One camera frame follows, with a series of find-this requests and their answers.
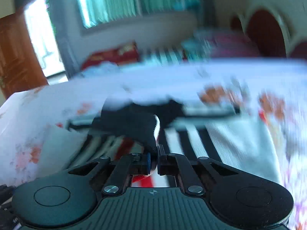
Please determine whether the striped knit sweater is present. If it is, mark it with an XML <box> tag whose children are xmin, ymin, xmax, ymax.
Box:
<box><xmin>42</xmin><ymin>98</ymin><xmax>285</xmax><ymax>188</ymax></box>

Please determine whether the pile of colourful clothes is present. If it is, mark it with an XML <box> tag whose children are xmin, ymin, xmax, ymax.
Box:
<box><xmin>182</xmin><ymin>30</ymin><xmax>261</xmax><ymax>58</ymax></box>

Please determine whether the floral bed sheet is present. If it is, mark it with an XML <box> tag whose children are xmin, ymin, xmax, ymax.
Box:
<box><xmin>0</xmin><ymin>59</ymin><xmax>307</xmax><ymax>230</ymax></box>

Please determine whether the red pillow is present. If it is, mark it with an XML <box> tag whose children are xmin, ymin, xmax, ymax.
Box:
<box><xmin>82</xmin><ymin>42</ymin><xmax>139</xmax><ymax>70</ymax></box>

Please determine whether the white and red headboard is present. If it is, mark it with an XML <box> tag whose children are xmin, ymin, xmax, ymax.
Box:
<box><xmin>230</xmin><ymin>5</ymin><xmax>307</xmax><ymax>59</ymax></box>

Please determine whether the brown wooden door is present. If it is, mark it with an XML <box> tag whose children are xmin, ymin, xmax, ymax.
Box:
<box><xmin>0</xmin><ymin>13</ymin><xmax>48</xmax><ymax>100</ymax></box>

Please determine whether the light blue cloth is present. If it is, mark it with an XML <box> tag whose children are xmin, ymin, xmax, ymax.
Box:
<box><xmin>84</xmin><ymin>61</ymin><xmax>120</xmax><ymax>75</ymax></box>

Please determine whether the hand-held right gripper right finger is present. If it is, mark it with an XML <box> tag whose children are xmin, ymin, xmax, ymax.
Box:
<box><xmin>157</xmin><ymin>145</ymin><xmax>240</xmax><ymax>196</ymax></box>

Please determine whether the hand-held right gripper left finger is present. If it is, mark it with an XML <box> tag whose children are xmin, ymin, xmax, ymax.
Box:
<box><xmin>68</xmin><ymin>152</ymin><xmax>156</xmax><ymax>196</ymax></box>

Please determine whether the green window curtain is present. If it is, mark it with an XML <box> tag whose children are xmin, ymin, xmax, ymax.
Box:
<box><xmin>73</xmin><ymin>0</ymin><xmax>202</xmax><ymax>28</ymax></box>

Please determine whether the striped folded cloth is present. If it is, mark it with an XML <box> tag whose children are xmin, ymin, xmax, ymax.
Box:
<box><xmin>141</xmin><ymin>47</ymin><xmax>187</xmax><ymax>64</ymax></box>

